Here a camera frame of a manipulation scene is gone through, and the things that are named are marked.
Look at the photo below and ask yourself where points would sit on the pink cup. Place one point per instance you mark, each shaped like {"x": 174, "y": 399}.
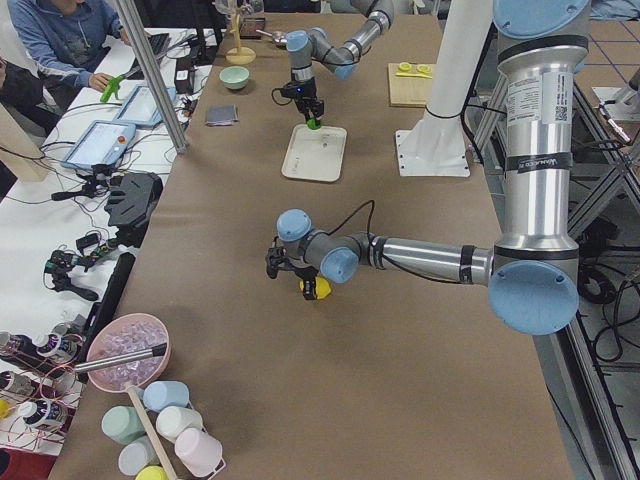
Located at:
{"x": 200, "y": 452}

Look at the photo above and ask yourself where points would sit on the black laptop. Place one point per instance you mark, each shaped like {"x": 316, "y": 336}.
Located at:
{"x": 159, "y": 44}

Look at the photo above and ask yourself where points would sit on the grey cup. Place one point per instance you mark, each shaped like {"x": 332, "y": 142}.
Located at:
{"x": 136, "y": 456}

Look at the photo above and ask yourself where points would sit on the yellow plastic knife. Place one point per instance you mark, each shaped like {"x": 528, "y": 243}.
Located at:
{"x": 412, "y": 75}

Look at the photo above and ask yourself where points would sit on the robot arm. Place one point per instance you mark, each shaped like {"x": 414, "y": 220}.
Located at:
{"x": 531, "y": 271}
{"x": 305, "y": 47}

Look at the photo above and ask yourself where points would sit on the green cup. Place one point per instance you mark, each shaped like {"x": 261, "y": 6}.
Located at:
{"x": 122, "y": 424}

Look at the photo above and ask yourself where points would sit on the grey folded cloth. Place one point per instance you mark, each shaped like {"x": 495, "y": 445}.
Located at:
{"x": 221, "y": 115}

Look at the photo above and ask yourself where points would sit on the black vr headset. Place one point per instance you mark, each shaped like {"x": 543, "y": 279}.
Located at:
{"x": 132, "y": 199}

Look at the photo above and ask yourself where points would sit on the aluminium frame post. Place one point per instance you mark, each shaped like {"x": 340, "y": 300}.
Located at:
{"x": 132, "y": 23}

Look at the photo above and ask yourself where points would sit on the green lime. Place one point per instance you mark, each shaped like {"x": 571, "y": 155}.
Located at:
{"x": 313, "y": 124}

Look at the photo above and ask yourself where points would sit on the yellow cup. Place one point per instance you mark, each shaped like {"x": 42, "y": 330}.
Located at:
{"x": 152, "y": 472}

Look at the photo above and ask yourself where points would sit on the white cup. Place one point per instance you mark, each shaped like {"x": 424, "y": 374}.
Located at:
{"x": 172, "y": 421}

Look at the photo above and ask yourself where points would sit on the cream rabbit tray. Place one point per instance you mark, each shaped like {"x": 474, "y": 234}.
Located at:
{"x": 315, "y": 155}

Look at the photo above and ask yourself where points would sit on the green handheld gripper tool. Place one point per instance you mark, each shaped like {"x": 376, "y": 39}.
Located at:
{"x": 113, "y": 85}

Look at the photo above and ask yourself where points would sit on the blue cup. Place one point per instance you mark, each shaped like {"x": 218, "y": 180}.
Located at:
{"x": 159, "y": 395}

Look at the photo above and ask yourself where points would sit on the teach pendant tablet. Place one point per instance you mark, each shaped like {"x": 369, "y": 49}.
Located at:
{"x": 139, "y": 109}
{"x": 103, "y": 143}

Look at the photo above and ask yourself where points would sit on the wooden stand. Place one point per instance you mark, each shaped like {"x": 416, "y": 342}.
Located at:
{"x": 238, "y": 54}

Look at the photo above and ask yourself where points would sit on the yellow lemon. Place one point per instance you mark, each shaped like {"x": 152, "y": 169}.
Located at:
{"x": 323, "y": 288}

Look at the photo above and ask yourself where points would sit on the mint green bowl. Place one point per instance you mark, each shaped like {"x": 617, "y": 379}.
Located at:
{"x": 234, "y": 77}

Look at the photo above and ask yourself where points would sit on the wooden cutting board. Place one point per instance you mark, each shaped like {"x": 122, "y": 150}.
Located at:
{"x": 408, "y": 92}

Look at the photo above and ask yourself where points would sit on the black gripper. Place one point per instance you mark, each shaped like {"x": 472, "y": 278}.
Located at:
{"x": 302, "y": 272}
{"x": 306, "y": 91}

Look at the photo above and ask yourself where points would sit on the pink bowl with ice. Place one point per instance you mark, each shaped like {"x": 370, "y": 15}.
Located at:
{"x": 128, "y": 334}

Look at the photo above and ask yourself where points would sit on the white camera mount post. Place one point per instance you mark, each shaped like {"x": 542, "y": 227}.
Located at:
{"x": 435, "y": 146}

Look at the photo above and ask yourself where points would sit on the person in blue hoodie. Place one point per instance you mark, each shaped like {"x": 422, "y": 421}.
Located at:
{"x": 66, "y": 38}

